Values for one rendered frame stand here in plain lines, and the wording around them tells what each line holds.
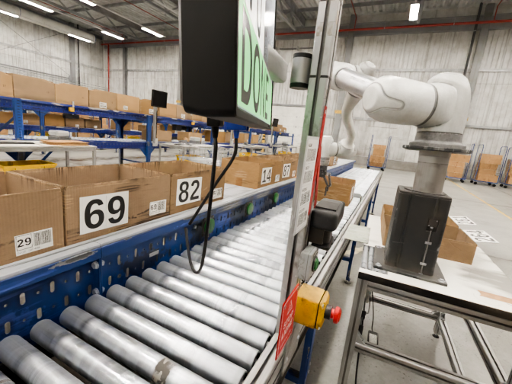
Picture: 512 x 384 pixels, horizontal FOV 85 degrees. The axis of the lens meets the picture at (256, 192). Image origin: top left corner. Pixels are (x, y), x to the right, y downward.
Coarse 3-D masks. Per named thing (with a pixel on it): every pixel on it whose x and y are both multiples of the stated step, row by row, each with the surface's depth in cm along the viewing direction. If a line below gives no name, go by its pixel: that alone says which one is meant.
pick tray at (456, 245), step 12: (384, 216) 158; (384, 228) 145; (456, 228) 151; (384, 240) 140; (444, 240) 130; (456, 240) 151; (468, 240) 136; (444, 252) 131; (456, 252) 129; (468, 252) 127
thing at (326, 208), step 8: (320, 200) 70; (328, 200) 71; (336, 200) 72; (320, 208) 66; (328, 208) 66; (336, 208) 66; (312, 216) 66; (320, 216) 65; (328, 216) 64; (336, 216) 64; (312, 224) 67; (320, 224) 66; (328, 224) 65; (336, 224) 65; (328, 232) 67; (328, 240) 68; (320, 248) 68; (328, 248) 67
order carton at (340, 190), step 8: (320, 184) 224; (328, 184) 221; (336, 184) 218; (344, 184) 216; (352, 184) 218; (320, 192) 224; (328, 192) 222; (336, 192) 219; (344, 192) 217; (344, 200) 218
